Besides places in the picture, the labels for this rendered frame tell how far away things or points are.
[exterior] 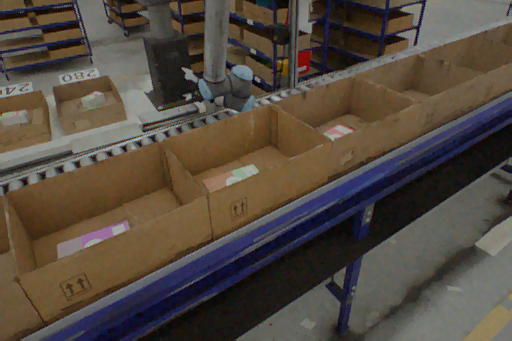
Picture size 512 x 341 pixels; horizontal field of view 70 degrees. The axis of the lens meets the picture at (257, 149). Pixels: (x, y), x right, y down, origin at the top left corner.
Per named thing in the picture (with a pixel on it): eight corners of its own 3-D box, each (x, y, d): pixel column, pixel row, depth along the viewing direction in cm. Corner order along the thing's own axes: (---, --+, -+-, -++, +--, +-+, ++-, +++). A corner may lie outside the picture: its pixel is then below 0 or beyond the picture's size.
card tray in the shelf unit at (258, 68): (245, 67, 285) (244, 55, 280) (277, 59, 298) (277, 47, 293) (274, 84, 257) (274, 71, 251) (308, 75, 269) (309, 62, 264)
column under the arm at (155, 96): (144, 93, 201) (130, 33, 183) (188, 82, 212) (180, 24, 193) (158, 112, 182) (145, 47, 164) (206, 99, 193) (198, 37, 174)
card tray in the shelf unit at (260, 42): (243, 42, 273) (242, 29, 267) (275, 34, 287) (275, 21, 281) (276, 57, 245) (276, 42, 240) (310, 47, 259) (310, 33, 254)
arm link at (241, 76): (233, 78, 150) (232, 102, 158) (257, 72, 155) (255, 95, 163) (223, 66, 155) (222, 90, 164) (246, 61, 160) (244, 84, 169)
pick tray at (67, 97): (112, 91, 204) (108, 74, 199) (128, 120, 176) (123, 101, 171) (58, 103, 193) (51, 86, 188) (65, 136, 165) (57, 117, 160)
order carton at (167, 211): (170, 185, 114) (160, 139, 104) (215, 245, 93) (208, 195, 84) (30, 242, 96) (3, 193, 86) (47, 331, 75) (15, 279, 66)
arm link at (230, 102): (256, 91, 166) (254, 108, 173) (231, 83, 169) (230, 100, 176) (248, 102, 159) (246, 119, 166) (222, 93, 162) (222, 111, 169)
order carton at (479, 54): (460, 69, 184) (470, 35, 175) (521, 88, 164) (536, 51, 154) (409, 89, 166) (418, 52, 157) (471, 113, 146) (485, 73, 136)
